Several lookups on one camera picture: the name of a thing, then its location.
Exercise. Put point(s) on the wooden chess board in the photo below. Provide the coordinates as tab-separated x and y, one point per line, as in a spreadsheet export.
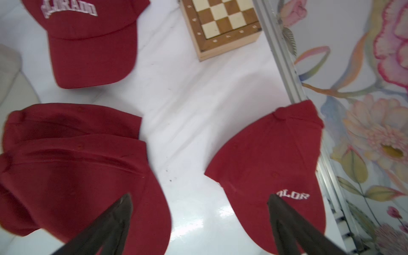
220	26

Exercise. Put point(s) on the cream cap back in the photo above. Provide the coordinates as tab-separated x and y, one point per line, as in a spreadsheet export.
16	90

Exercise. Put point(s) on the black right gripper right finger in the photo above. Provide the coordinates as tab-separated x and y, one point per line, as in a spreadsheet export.
292	232

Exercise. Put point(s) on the red cap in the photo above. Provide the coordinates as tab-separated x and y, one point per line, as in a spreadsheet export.
63	184
277	154
62	120
91	43

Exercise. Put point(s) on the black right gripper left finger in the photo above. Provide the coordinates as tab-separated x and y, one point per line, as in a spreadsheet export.
106	235

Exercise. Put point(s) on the red cap back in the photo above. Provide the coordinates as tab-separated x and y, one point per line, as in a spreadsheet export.
91	43

